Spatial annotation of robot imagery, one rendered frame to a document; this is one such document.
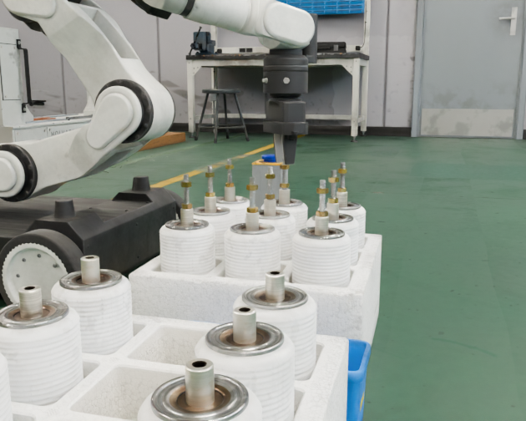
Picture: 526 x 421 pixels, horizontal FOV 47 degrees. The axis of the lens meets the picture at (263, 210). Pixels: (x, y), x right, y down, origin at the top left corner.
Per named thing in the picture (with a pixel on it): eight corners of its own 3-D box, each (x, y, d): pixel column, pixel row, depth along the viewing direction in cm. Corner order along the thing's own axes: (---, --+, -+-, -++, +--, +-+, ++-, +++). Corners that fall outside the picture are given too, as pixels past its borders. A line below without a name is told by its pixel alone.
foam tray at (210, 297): (132, 372, 104) (128, 273, 101) (209, 297, 141) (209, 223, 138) (358, 403, 94) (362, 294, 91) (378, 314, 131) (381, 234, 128)
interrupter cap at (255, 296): (233, 308, 66) (233, 302, 66) (252, 286, 73) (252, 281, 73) (300, 316, 64) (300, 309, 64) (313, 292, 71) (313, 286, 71)
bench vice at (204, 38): (203, 57, 573) (202, 30, 568) (220, 57, 568) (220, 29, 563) (185, 55, 534) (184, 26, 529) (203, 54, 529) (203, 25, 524)
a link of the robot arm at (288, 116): (321, 134, 117) (322, 71, 115) (276, 136, 113) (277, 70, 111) (290, 129, 128) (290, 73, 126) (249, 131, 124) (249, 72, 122)
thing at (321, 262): (347, 327, 106) (351, 228, 103) (347, 351, 97) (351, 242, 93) (294, 325, 108) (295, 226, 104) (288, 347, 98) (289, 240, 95)
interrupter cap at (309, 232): (345, 230, 102) (345, 226, 102) (344, 242, 94) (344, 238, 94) (300, 229, 103) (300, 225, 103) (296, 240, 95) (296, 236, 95)
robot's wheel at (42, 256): (-2, 322, 127) (-10, 230, 123) (14, 313, 132) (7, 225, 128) (81, 333, 121) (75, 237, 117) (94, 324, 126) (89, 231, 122)
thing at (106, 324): (44, 427, 75) (33, 290, 72) (86, 390, 84) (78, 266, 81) (113, 438, 73) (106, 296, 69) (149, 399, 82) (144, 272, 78)
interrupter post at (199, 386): (179, 409, 46) (178, 368, 45) (191, 393, 48) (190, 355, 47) (209, 413, 45) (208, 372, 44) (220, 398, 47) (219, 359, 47)
